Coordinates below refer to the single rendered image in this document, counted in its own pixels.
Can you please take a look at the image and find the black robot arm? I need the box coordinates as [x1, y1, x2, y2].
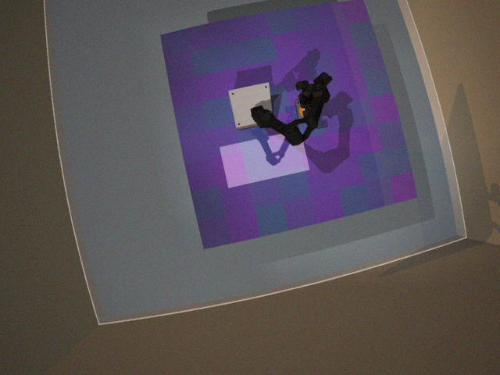
[250, 73, 333, 146]

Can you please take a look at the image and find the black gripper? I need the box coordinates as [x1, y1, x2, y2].
[296, 80, 312, 117]

